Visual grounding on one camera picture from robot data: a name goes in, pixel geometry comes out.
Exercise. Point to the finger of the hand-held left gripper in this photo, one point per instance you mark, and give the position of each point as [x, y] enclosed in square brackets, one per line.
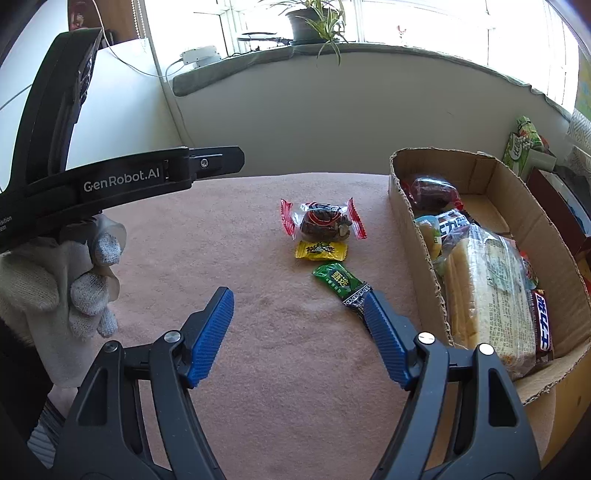
[217, 162]

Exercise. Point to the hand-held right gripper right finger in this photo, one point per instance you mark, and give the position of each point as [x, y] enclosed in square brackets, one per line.
[388, 337]

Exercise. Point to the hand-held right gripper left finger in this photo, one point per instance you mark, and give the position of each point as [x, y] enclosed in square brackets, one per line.
[210, 332]

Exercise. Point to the green candy black end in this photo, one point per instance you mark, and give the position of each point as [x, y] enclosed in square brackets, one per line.
[339, 279]

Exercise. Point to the small brown chocolate bar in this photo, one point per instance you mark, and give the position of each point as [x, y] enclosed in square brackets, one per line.
[455, 226]

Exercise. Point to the small red date snack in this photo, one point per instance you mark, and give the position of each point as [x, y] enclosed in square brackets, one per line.
[431, 191]

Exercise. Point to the large brown chocolate bar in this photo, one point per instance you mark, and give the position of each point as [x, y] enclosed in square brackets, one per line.
[544, 327]

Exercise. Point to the cardboard box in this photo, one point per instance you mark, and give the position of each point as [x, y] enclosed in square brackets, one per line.
[545, 240]

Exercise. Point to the person's left hand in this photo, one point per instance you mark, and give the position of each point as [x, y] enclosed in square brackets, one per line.
[41, 295]

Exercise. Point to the white cabinet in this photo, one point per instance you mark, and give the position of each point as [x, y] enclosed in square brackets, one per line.
[124, 115]

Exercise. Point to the pink tablecloth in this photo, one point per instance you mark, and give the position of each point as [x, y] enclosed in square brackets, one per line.
[277, 369]

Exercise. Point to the bagged bread loaf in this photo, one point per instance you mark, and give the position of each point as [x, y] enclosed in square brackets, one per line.
[489, 300]

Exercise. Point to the white electronic device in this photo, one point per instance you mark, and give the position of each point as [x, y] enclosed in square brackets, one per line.
[201, 54]

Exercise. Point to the yellow wrapped candy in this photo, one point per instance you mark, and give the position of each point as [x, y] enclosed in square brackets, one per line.
[322, 249]

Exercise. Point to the large red wrapped date snack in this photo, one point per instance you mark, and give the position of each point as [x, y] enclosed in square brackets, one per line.
[323, 220]

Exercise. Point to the red edged snack wrapper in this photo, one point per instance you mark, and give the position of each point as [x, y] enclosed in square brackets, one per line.
[529, 270]

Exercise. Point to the potted spider plant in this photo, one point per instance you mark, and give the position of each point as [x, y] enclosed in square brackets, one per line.
[307, 21]

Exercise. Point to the grey-green window sill cushion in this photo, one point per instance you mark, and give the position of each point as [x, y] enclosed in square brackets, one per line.
[369, 57]

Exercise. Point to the dark red box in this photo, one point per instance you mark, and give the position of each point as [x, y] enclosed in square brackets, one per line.
[558, 207]

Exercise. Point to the green paper bag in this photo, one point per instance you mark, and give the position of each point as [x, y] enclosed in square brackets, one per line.
[515, 154]

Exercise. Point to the small red window ornament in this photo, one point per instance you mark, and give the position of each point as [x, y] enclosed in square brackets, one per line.
[402, 33]

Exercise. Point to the green snack packet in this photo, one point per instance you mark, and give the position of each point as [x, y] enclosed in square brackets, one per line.
[526, 131]

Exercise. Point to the white lace cloth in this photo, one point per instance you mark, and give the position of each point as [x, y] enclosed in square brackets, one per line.
[579, 138]

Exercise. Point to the colourful wall map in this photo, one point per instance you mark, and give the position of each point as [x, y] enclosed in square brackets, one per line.
[584, 87]

